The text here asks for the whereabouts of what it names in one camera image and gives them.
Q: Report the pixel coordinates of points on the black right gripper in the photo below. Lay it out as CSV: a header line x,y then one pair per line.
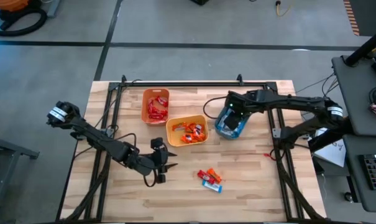
x,y
240,99

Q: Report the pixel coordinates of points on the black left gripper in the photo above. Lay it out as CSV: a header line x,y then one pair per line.
x,y
147,163

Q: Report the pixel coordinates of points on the blue and white candy bar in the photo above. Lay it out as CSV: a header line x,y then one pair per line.
x,y
212,186
227,132
221,117

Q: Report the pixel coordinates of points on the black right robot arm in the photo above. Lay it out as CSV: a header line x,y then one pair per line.
x,y
299,101

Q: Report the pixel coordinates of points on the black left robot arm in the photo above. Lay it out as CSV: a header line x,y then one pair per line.
x,y
94,136

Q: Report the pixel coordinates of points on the yellow plastic bin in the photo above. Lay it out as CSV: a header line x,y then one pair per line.
x,y
173,138

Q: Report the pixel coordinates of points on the teal plastic bin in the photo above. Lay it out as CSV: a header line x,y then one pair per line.
x,y
246,121

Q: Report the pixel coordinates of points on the orange plastic bin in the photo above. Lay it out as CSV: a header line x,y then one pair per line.
x,y
144,118

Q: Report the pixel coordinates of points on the black equipment base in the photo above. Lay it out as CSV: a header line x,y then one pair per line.
x,y
200,1

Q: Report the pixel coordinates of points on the white paper sheet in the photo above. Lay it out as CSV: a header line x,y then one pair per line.
x,y
333,155

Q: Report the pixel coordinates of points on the dark grey desk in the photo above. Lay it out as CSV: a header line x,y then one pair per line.
x,y
354,186

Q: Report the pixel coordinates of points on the black caster wheel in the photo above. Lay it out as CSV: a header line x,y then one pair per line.
x,y
349,197

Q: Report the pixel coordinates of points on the black backlit keyboard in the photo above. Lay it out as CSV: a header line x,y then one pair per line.
x,y
375,171

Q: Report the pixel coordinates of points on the black mat orange striped edge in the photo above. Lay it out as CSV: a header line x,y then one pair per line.
x,y
371,15

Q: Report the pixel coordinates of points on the grey metal stand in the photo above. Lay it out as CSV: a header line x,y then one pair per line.
x,y
13,150

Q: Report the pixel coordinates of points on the grey floor box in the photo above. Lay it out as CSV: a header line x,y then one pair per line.
x,y
53,7

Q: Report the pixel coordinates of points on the black frame clamp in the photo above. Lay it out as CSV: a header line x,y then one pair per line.
x,y
239,77
123,78

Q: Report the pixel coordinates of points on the grey metal base bracket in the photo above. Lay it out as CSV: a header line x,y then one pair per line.
x,y
276,133

